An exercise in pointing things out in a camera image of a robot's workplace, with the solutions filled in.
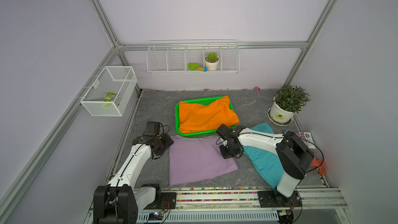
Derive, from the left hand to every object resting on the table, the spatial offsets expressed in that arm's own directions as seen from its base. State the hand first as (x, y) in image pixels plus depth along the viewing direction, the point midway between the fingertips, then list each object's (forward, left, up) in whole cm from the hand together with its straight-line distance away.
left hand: (171, 144), depth 84 cm
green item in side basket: (+15, +28, +22) cm, 39 cm away
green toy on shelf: (+44, -16, +18) cm, 50 cm away
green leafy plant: (+17, -70, +12) cm, 73 cm away
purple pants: (-5, -11, -7) cm, 15 cm away
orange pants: (+19, -12, -2) cm, 22 cm away
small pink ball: (+47, -64, -9) cm, 80 cm away
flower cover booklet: (+1, -82, -8) cm, 83 cm away
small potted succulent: (+40, -25, +24) cm, 53 cm away
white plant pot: (+14, -67, 0) cm, 69 cm away
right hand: (-5, -30, -8) cm, 31 cm away
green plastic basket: (+29, -21, +1) cm, 36 cm away
